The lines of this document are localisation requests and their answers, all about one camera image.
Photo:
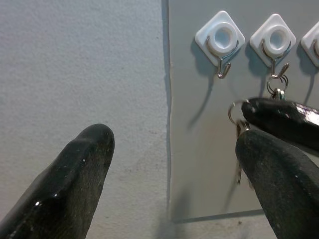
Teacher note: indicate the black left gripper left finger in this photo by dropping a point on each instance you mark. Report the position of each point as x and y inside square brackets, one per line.
[62, 189]

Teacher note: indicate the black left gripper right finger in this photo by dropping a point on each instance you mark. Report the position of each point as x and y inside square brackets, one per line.
[281, 179]

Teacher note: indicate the white adhesive wall hook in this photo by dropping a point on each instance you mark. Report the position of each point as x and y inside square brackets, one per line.
[221, 18]
[311, 39]
[275, 20]

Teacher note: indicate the grey hook backing panel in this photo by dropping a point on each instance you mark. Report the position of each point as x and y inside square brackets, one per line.
[194, 149]

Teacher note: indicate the silver key bunch with rings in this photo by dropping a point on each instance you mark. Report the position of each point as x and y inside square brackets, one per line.
[279, 94]

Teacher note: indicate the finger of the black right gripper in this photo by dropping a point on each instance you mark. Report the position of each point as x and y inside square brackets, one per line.
[281, 117]

